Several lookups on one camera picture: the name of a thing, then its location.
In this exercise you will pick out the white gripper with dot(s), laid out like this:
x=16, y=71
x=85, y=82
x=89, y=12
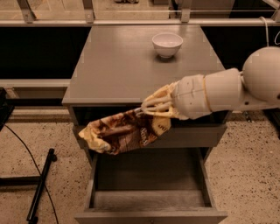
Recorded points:
x=190, y=96

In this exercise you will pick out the brown chip bag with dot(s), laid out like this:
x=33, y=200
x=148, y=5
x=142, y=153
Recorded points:
x=122, y=132

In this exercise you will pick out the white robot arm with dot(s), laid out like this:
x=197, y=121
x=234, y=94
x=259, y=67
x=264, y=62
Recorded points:
x=256, y=86

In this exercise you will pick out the closed grey top drawer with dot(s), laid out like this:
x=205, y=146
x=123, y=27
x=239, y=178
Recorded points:
x=185, y=137

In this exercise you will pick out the grey wooden drawer cabinet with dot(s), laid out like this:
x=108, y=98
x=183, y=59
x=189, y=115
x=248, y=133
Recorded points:
x=119, y=67

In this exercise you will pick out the white ceramic bowl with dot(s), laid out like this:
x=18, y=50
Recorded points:
x=167, y=44

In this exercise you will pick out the black metal stand leg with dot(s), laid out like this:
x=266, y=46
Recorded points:
x=38, y=181

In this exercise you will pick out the black box at left edge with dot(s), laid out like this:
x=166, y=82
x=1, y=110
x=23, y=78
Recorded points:
x=6, y=108

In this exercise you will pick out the metal glass railing frame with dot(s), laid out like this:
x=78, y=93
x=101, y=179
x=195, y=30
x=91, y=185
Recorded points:
x=155, y=12

